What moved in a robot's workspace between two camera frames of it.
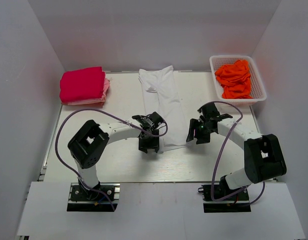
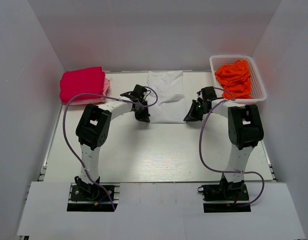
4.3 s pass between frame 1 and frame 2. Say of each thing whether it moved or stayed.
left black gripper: moved
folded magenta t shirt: stayed
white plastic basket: stayed
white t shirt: moved
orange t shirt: stayed
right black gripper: moved
